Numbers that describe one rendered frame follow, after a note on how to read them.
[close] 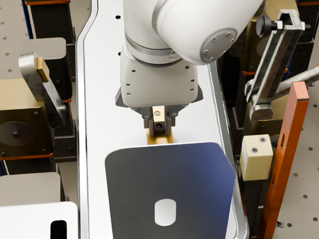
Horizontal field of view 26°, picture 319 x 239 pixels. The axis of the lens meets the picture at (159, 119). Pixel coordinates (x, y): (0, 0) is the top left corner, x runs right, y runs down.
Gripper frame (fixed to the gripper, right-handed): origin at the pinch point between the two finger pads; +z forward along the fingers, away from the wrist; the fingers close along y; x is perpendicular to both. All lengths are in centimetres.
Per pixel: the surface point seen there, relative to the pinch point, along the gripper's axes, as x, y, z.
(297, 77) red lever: -0.1, -18.9, -6.9
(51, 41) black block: -21.3, 15.9, 4.3
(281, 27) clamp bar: 0.7, -15.0, -17.4
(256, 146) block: 8.1, -12.2, -3.1
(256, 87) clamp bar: -1.0, -13.6, -4.3
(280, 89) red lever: 0.5, -16.5, -5.3
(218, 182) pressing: 26.7, -3.0, -24.2
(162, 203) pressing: 11.7, 0.7, 3.4
